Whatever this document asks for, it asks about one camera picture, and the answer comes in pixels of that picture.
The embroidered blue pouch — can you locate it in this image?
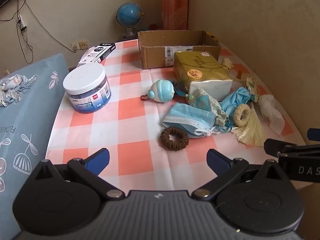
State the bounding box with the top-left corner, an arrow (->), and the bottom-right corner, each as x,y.
188,89 -> 229,127

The blue printed pillow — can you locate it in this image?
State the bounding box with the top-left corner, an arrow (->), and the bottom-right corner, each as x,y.
0,53 -> 69,240

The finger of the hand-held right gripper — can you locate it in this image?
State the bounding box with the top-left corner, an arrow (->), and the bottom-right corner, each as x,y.
264,138 -> 320,162
307,129 -> 320,141

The gold tissue pack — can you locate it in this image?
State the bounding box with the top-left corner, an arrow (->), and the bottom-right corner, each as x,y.
173,51 -> 233,102

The white plastic bag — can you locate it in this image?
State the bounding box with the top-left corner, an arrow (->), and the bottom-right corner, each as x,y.
257,94 -> 285,135

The blue globe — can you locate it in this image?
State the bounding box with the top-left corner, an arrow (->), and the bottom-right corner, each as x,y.
116,2 -> 145,40

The plastic jar with white lid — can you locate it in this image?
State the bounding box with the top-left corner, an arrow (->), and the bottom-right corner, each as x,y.
62,63 -> 112,114

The cream hair scrunchie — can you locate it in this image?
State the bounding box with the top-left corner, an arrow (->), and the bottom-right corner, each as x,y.
234,104 -> 252,127

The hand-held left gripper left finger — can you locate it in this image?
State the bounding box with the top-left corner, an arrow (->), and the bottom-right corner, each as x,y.
32,148 -> 125,201

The black cable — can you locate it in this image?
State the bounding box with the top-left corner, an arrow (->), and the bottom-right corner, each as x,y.
0,0 -> 34,64

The beige cloth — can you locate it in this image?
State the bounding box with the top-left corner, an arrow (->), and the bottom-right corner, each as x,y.
221,57 -> 235,72

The white cable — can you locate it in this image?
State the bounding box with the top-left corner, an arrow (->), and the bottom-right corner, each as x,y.
24,0 -> 73,50

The cardboard box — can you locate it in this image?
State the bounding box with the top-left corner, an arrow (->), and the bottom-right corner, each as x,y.
137,30 -> 222,70

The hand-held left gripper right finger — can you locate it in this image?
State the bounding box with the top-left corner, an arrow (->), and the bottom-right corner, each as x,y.
191,149 -> 288,200

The pile of patterned face masks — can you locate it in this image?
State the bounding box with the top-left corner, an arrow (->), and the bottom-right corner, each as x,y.
0,74 -> 38,107

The orange patterned curtain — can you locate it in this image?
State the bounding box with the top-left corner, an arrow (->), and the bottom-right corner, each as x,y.
160,0 -> 189,30

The brown hair scrunchie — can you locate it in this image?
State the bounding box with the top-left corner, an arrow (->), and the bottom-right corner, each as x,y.
160,127 -> 189,151

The orange white checked tablecloth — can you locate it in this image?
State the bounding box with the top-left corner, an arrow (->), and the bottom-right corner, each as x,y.
46,40 -> 307,198

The cream sachet with tassel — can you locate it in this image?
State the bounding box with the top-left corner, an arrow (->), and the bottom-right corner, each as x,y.
231,76 -> 266,147

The blue face mask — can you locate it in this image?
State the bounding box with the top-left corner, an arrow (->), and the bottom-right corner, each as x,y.
170,102 -> 217,123
162,115 -> 218,138
221,87 -> 252,117

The black white carton box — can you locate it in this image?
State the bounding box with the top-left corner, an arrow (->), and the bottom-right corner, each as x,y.
86,42 -> 117,63

